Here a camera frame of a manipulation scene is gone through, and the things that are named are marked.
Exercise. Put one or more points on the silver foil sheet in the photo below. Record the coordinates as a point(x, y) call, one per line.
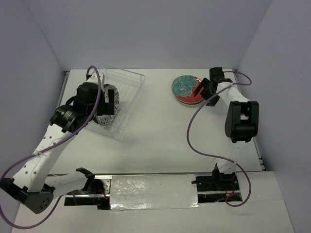
point(153, 192)

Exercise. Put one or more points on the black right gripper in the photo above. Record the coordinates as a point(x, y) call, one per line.
point(204, 83)

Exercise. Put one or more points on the clear wire dish rack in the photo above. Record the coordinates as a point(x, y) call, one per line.
point(129, 84)

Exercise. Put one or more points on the blue white floral plate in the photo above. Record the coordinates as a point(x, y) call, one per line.
point(116, 104)

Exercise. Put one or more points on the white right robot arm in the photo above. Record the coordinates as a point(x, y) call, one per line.
point(241, 123)

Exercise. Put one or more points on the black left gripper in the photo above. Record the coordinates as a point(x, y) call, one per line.
point(106, 108)

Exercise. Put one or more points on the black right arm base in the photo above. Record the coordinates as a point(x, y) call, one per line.
point(208, 191)

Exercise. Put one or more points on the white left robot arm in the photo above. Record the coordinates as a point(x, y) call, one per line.
point(32, 186)

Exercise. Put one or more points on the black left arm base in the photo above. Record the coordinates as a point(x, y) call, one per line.
point(97, 195)

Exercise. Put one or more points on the red teal floral plate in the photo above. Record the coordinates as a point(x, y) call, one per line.
point(189, 101)

